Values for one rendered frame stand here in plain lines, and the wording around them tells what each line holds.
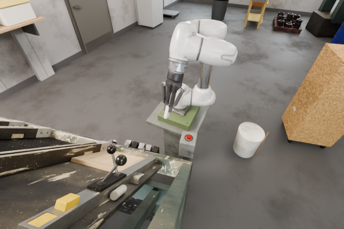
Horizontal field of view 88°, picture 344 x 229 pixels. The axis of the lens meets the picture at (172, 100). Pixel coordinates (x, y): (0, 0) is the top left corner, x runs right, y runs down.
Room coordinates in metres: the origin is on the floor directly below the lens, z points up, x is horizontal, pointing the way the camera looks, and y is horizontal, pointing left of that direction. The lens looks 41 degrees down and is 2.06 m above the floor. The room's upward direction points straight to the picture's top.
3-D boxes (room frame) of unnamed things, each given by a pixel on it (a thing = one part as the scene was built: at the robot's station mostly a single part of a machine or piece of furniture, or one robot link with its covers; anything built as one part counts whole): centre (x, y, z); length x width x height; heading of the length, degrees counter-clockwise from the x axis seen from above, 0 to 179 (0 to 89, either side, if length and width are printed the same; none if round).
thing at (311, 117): (1.59, -1.84, 0.63); 0.50 x 0.42 x 1.25; 77
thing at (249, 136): (1.35, -0.96, 0.24); 0.32 x 0.30 x 0.47; 65
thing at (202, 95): (1.27, -0.29, 1.27); 0.22 x 0.16 x 0.77; 83
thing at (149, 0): (6.05, 0.68, 0.63); 0.64 x 0.57 x 1.25; 155
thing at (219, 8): (6.76, -1.61, 0.36); 0.58 x 0.56 x 0.71; 154
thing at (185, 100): (1.29, -0.09, 0.98); 0.18 x 0.16 x 0.22; 83
